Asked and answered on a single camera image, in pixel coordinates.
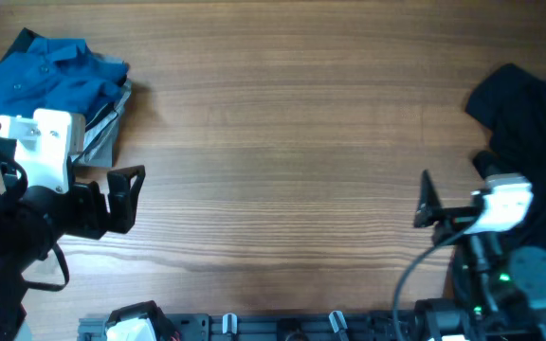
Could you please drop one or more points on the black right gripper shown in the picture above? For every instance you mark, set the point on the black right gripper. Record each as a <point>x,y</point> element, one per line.
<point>461,218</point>

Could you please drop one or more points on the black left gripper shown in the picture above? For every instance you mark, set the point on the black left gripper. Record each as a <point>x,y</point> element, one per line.
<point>94,217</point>

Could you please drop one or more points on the blue polo shirt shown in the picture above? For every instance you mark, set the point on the blue polo shirt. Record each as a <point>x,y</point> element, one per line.
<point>59,74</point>

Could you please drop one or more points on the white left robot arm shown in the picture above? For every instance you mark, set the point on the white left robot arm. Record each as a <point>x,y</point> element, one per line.
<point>34,218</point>

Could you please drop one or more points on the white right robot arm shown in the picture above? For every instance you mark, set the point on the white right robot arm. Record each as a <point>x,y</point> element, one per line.
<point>499,288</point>

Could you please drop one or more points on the grey mesh garment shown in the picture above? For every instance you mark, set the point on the grey mesh garment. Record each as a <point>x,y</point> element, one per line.
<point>102,132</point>

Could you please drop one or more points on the black garment pile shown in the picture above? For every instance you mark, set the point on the black garment pile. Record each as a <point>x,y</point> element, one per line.
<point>511,104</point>

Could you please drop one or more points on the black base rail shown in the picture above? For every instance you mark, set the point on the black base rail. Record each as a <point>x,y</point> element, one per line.
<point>374,325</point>

